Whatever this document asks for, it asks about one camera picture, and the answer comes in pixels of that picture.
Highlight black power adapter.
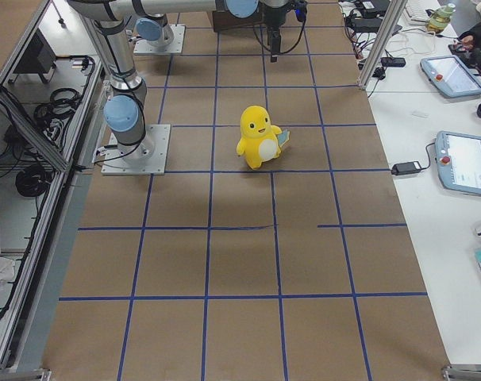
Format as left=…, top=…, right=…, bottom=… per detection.
left=391, top=161, right=422, bottom=176

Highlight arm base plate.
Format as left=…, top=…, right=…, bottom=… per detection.
left=101, top=125, right=171, bottom=175
left=133, top=20, right=186, bottom=56

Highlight aluminium frame post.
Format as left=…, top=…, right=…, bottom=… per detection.
left=357, top=0, right=407, bottom=90

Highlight yellow plush dinosaur toy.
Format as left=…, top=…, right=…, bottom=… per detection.
left=236, top=106, right=290, bottom=170

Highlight far teach pendant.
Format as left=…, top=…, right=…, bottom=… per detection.
left=420, top=56, right=481, bottom=98

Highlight dark wooden drawer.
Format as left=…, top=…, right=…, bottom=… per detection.
left=206, top=11, right=263, bottom=33

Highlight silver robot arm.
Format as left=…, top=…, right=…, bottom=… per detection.
left=69, top=0, right=297, bottom=93
left=133, top=1, right=174, bottom=48

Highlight black cable coils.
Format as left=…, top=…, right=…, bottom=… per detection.
left=33, top=87, right=85, bottom=128

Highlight near teach pendant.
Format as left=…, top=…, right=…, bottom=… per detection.
left=435, top=131, right=481, bottom=196

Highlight aluminium side frame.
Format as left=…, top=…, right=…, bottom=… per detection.
left=0, top=1, right=103, bottom=369

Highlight teach pendant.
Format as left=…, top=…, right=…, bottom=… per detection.
left=435, top=131, right=481, bottom=196
left=420, top=56, right=481, bottom=98

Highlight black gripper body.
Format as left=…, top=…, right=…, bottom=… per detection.
left=260, top=0, right=288, bottom=29

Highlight green bottle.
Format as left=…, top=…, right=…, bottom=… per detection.
left=425, top=3, right=456, bottom=34

